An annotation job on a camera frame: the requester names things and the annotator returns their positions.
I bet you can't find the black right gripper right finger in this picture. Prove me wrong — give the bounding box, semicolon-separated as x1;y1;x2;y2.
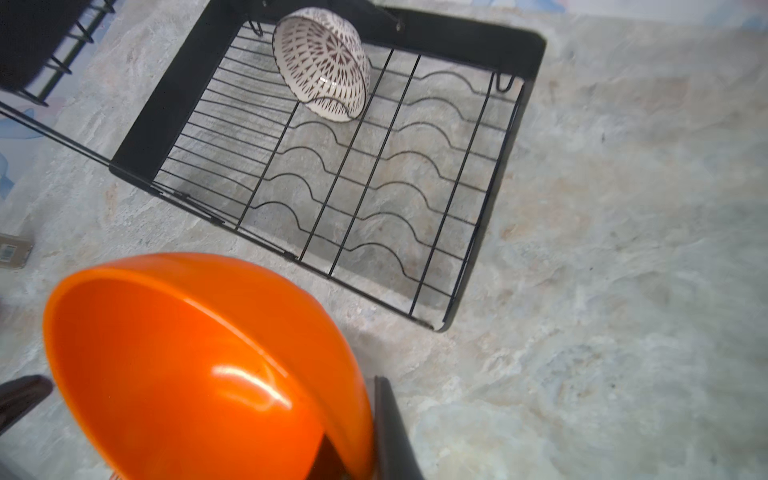
374;376;424;480

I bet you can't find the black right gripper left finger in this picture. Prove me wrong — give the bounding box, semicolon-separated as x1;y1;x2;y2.
0;375;54;434

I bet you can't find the orange plastic bowl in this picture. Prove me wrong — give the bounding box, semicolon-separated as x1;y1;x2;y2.
43;252;375;479

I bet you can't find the white brown patterned bowl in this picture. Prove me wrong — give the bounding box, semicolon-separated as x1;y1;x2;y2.
272;7;372;123

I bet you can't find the black wire dish rack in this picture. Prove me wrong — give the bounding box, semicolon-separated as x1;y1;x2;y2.
1;1;546;332

